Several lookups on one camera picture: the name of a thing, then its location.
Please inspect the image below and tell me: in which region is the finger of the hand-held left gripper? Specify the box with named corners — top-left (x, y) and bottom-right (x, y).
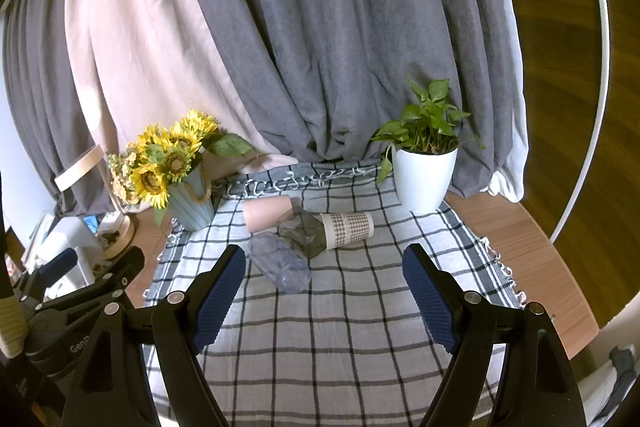
top-left (17, 248), bottom-right (80, 305)
top-left (37, 247), bottom-right (146, 314)

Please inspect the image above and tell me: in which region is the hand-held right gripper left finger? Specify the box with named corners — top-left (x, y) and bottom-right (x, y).
top-left (62, 244), bottom-right (248, 427)

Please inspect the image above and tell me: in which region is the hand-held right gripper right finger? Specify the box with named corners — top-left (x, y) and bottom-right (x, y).
top-left (402, 243), bottom-right (587, 427)

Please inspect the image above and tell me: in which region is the clear plastic cup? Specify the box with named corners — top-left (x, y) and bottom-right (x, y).
top-left (247, 233), bottom-right (312, 294)

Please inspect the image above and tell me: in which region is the pink cup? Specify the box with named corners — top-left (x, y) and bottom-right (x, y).
top-left (242, 195), bottom-right (294, 233)

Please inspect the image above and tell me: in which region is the grey glass cup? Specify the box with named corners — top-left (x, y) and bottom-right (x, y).
top-left (276, 209), bottom-right (329, 257)

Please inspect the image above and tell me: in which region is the houndstooth patterned cup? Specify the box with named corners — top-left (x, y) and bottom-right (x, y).
top-left (320, 211), bottom-right (376, 251)

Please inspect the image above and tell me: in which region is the white appliance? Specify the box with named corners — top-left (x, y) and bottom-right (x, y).
top-left (29, 217), bottom-right (104, 289)

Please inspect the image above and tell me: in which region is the beige ribbed cloth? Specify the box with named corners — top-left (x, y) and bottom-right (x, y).
top-left (0, 297), bottom-right (29, 357)

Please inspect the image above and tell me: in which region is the blue ribbed vase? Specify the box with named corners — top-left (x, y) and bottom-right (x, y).
top-left (166, 159), bottom-right (217, 232)

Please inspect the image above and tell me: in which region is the wooden desk lamp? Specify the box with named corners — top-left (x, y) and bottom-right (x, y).
top-left (54, 145), bottom-right (137, 261)

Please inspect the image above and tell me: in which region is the black white checked tablecloth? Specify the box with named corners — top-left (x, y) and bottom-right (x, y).
top-left (142, 159), bottom-right (527, 427)

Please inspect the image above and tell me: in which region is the white ribbed plant pot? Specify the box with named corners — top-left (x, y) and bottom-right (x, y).
top-left (391, 144), bottom-right (459, 216)

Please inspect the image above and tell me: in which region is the sunflower bouquet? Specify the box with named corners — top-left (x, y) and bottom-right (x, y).
top-left (107, 109), bottom-right (257, 210)

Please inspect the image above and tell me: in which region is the narrow grey curtain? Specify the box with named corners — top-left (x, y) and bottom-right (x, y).
top-left (2, 0), bottom-right (122, 216)

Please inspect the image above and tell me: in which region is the green pothos plant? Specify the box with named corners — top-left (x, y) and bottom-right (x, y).
top-left (368, 76), bottom-right (487, 186)

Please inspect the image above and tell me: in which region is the grey cloth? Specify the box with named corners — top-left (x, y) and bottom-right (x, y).
top-left (607, 346), bottom-right (640, 414)

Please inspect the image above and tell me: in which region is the white sheer curtain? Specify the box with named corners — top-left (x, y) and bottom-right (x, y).
top-left (479, 0), bottom-right (532, 204)

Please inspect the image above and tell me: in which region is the pink curtain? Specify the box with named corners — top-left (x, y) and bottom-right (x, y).
top-left (65, 0), bottom-right (297, 188)

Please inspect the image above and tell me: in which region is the wide grey curtain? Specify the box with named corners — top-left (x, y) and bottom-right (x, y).
top-left (172, 0), bottom-right (524, 200)

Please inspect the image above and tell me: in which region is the white curved rail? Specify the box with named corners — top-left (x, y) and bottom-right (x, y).
top-left (547, 0), bottom-right (613, 244)

